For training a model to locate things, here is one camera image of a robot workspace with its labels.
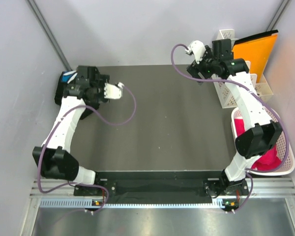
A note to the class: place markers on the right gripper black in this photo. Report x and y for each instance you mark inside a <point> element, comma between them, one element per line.
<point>194,69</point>

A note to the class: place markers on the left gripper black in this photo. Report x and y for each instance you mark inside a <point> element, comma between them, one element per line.
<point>101,79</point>

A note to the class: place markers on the black graphic t-shirt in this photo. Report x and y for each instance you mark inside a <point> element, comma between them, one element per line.
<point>87,111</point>

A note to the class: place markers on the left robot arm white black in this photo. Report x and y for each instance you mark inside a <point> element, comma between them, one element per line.
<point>78,93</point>

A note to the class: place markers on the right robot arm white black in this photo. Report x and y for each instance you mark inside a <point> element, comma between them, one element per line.
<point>261,132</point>

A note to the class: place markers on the folded black daisy t-shirt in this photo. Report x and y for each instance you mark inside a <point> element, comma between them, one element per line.
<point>65,78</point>

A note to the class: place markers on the orange folder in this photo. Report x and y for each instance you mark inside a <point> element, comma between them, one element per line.
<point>256,49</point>

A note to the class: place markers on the white perforated file organizer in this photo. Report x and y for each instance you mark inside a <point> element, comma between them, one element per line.
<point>225,97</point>

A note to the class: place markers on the white plastic laundry basket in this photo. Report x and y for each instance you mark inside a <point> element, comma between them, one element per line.
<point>286,167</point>

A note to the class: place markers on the pink red t-shirt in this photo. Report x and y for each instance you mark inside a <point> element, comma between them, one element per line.
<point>266,162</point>

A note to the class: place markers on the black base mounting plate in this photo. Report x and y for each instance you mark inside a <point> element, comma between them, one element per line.
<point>158,191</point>

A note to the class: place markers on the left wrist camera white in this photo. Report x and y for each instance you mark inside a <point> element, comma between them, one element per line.
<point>113,92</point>

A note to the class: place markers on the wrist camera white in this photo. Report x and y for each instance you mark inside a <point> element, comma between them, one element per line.
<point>113,92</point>
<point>196,48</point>

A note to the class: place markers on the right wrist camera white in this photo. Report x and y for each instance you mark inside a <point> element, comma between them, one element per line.
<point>196,48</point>

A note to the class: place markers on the left aluminium corner post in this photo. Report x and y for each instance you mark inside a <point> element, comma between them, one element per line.
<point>48,32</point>

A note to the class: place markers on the aluminium corner post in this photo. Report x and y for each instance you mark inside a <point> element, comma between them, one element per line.
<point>278,14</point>
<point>48,32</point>

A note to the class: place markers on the right aluminium corner post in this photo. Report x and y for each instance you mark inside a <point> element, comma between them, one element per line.
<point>278,14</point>

